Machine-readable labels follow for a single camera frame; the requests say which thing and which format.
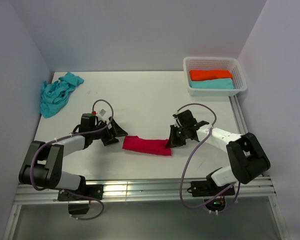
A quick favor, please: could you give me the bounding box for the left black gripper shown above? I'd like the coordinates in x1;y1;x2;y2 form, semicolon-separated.
90;117;128;146

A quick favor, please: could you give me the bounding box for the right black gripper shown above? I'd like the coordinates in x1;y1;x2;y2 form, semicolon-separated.
167;124;189;148

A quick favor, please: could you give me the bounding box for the crimson red t shirt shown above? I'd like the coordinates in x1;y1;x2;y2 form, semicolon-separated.
122;136;172;156

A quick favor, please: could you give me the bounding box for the white perforated plastic basket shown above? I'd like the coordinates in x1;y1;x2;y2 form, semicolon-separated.
183;56;248;97

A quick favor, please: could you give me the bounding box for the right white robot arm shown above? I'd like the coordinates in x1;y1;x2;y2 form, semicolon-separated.
166;110;271;195

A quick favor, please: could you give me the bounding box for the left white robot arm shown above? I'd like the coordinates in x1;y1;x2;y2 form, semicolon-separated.
18;109;128;200

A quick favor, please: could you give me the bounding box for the rolled orange t shirt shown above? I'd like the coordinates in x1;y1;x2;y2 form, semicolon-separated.
189;69;233;81

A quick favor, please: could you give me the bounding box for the crumpled teal t shirt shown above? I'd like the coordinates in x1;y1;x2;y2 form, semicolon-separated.
40;72;85;118

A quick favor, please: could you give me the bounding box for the rolled teal t shirt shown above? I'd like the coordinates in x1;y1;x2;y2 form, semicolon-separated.
190;78;235;90

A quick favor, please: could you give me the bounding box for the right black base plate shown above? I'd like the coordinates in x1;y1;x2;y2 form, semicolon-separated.
187;180;230;197

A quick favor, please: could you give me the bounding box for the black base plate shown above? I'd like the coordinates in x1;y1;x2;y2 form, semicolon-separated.
57;184;104;202
187;180;230;197

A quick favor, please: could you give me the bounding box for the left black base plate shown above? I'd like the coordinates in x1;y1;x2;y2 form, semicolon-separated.
57;184;104;202

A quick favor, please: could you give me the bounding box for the aluminium mounting rail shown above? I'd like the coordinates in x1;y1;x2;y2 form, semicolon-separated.
13;104;276;205

